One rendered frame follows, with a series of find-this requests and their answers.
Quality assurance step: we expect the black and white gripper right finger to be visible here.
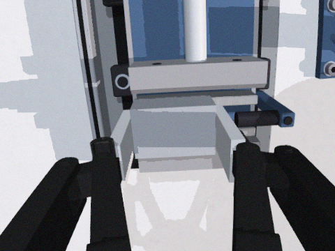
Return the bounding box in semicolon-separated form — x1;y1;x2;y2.
216;105;335;251

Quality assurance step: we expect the grey flat bar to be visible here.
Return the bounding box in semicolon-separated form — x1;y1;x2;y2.
238;126;255;136
137;90;258;106

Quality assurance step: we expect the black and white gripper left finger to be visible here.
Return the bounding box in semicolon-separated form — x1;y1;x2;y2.
0;109;135;251

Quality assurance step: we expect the grey rectangular block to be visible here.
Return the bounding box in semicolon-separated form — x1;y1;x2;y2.
130;95;216;159

